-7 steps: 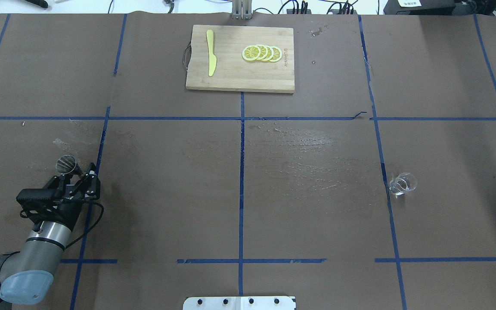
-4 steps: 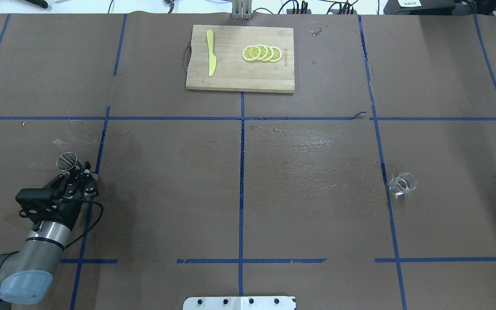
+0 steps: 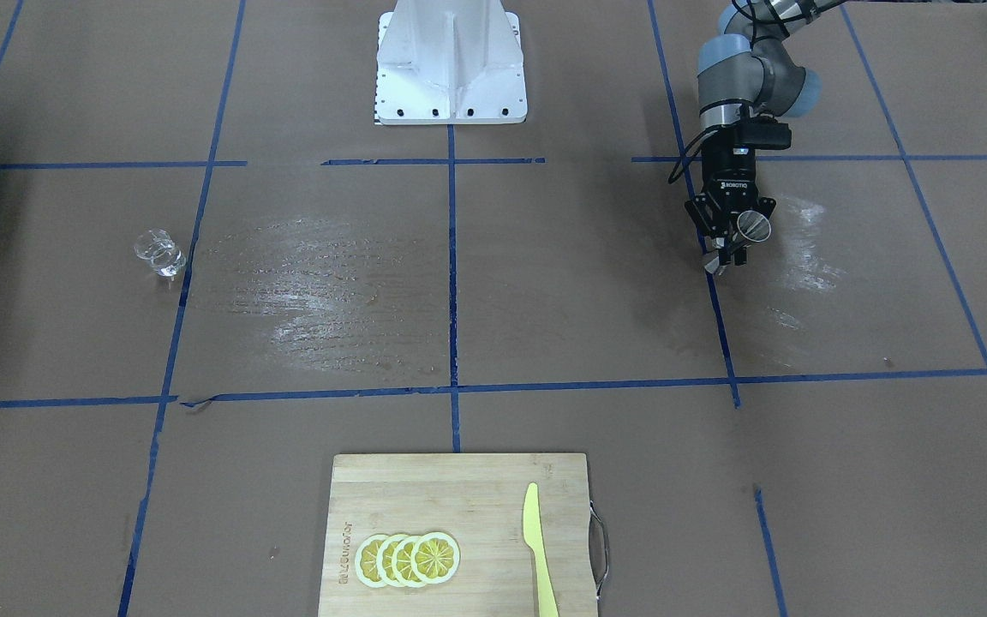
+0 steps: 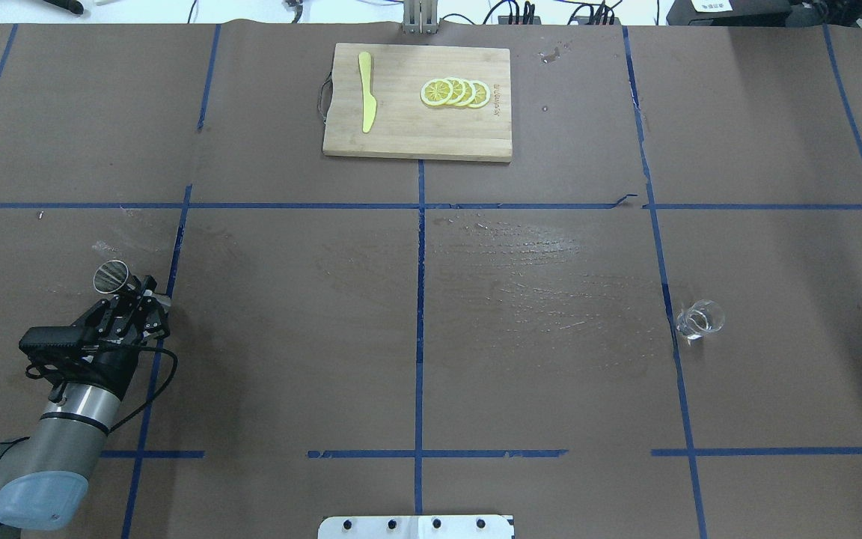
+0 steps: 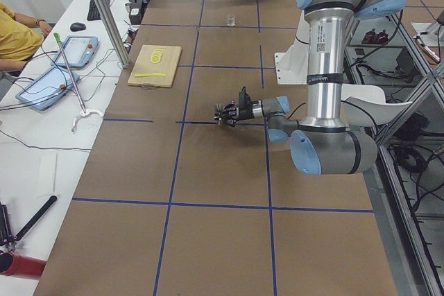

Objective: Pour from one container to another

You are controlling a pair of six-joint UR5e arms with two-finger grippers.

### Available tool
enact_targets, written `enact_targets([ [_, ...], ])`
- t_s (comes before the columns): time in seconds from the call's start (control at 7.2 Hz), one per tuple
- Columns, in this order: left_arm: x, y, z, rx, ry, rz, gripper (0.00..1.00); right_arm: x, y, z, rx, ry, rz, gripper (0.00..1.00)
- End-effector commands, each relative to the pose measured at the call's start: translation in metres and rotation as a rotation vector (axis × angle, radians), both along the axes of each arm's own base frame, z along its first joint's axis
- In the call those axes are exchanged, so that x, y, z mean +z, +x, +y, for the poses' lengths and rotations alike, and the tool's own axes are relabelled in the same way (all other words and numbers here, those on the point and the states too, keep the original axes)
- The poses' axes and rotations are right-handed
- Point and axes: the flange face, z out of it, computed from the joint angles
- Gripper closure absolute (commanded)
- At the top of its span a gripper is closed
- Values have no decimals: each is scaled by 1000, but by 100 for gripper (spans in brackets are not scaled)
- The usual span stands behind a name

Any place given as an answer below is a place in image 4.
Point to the lemon slice one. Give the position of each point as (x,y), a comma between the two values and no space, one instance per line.
(436,92)

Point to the aluminium frame post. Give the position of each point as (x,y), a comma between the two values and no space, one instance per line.
(420,17)

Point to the lemon slice three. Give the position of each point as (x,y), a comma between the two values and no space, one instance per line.
(469,95)

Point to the clear glass measuring cup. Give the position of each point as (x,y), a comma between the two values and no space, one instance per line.
(704,317)

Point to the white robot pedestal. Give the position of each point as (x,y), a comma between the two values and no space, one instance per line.
(418,526)

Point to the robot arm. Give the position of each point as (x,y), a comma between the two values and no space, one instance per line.
(89,365)

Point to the black box with label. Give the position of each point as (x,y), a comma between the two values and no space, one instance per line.
(729,13)

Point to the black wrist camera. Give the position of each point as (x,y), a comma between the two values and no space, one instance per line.
(58,341)

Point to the yellow plastic knife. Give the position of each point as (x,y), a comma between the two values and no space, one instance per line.
(369,101)

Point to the wooden cutting board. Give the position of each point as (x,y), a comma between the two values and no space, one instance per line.
(404,127)

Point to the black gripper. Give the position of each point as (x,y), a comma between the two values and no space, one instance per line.
(108,364)

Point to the lemon slice four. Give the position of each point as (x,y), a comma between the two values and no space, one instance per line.
(481,95)

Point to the lemon slice two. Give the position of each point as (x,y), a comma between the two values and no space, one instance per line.
(459,91)

